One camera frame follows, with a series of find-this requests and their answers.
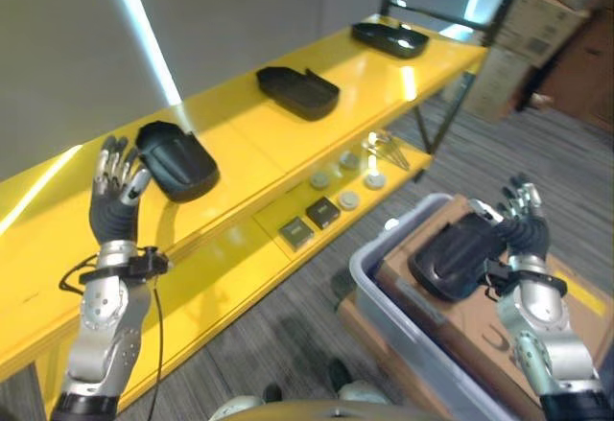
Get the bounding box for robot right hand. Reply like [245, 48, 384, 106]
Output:
[468, 174, 551, 260]

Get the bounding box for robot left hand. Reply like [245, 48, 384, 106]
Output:
[88, 135, 152, 246]

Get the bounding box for black sole-shaped part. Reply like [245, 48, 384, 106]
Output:
[134, 121, 222, 204]
[350, 21, 430, 60]
[254, 65, 342, 123]
[408, 211, 508, 304]

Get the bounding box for brown cardboard inside plastic box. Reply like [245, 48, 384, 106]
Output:
[375, 194, 614, 410]

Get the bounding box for yellow shelf board with small items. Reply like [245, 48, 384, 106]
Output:
[28, 126, 436, 417]

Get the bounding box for black shelf leg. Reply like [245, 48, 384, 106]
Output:
[411, 70, 469, 183]

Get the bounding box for grey-blue plastic box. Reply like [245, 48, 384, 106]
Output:
[348, 192, 614, 421]

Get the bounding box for large brown cardboard box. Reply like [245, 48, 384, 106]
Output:
[537, 6, 614, 132]

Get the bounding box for brown cardboard box under plastic box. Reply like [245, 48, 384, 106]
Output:
[334, 291, 455, 421]

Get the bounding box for dark square small box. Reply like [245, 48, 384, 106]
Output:
[305, 197, 342, 230]
[278, 216, 316, 249]

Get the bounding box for clear bag of metal rods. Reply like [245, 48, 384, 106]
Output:
[362, 129, 413, 172]

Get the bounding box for stacked pale cardboard boxes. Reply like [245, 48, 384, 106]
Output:
[461, 0, 592, 121]

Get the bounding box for robot torso and legs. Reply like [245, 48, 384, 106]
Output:
[208, 357, 455, 421]

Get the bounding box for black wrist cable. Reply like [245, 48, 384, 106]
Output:
[141, 274, 165, 421]

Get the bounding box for black metal rack frame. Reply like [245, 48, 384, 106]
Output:
[380, 0, 532, 49]

